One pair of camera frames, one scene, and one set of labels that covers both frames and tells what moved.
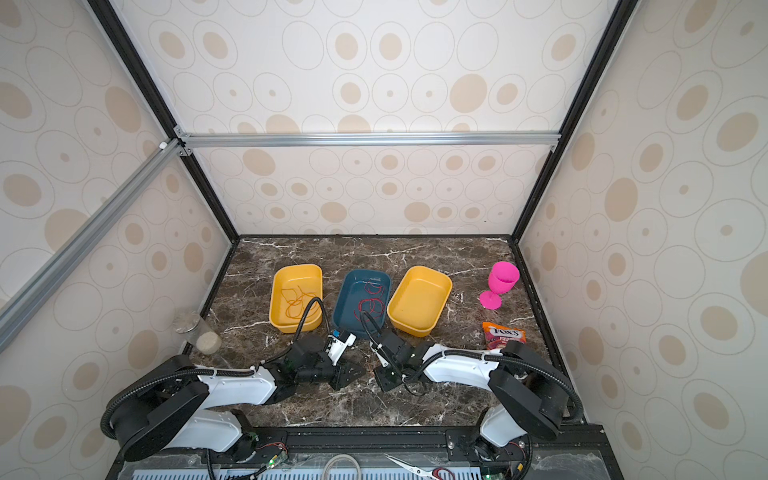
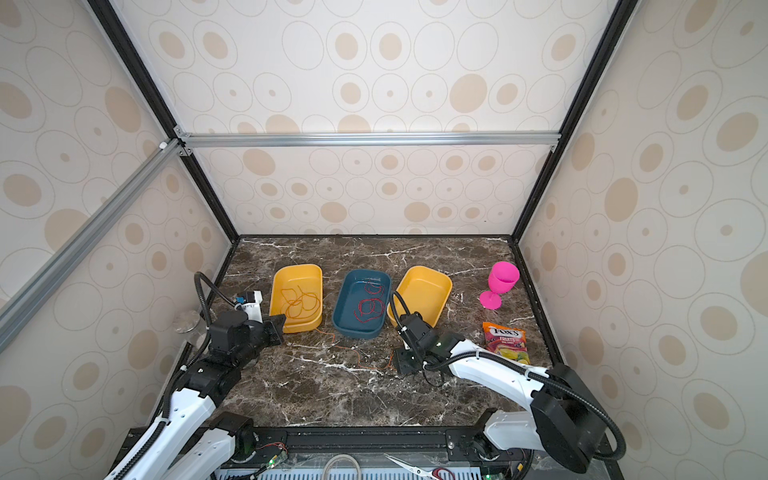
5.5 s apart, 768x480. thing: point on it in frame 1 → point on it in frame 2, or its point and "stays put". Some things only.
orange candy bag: (496, 337) stays put
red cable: (371, 308) stays put
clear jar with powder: (199, 332) stays put
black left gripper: (340, 373) → (275, 330)
